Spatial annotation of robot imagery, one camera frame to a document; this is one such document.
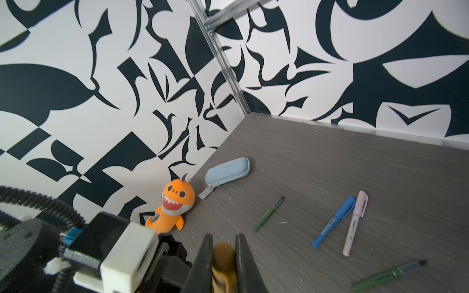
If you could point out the pink fountain pen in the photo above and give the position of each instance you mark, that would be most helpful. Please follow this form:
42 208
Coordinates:
358 213

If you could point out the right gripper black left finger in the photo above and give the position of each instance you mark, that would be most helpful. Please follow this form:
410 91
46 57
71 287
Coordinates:
200 275

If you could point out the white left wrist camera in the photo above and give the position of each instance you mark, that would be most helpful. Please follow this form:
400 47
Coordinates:
117 252

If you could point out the orange shark plush toy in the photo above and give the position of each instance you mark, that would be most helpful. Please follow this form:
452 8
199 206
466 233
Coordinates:
178 197

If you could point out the light blue pencil case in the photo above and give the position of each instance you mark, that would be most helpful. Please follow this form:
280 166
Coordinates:
225 173

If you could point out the brown pen cap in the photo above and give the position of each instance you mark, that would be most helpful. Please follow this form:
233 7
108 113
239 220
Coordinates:
224 277

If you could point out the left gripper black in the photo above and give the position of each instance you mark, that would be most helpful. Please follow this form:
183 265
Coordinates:
168 269

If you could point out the blue pen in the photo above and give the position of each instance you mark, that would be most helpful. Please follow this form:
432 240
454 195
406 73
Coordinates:
341 214

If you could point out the green pen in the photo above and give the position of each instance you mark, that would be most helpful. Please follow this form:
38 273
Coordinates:
268 214
389 275

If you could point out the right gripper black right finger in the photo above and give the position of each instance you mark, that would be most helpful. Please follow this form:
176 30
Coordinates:
248 275

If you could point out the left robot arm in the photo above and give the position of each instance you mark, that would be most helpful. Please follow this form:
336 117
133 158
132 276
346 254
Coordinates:
38 257

